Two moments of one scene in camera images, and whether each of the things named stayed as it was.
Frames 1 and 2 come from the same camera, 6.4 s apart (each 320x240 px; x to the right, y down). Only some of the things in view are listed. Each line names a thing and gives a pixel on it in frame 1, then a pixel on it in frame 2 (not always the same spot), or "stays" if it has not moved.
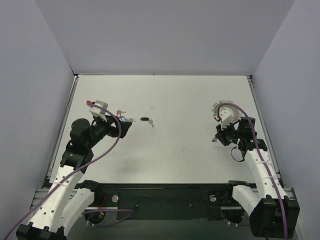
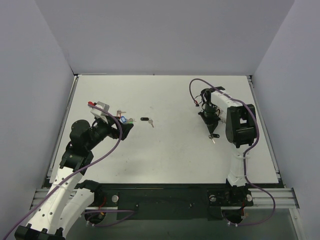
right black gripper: x=225 y=136 to x=209 y=118
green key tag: x=131 y=119 stays
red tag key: x=118 y=113 stays
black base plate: x=166 y=200 stays
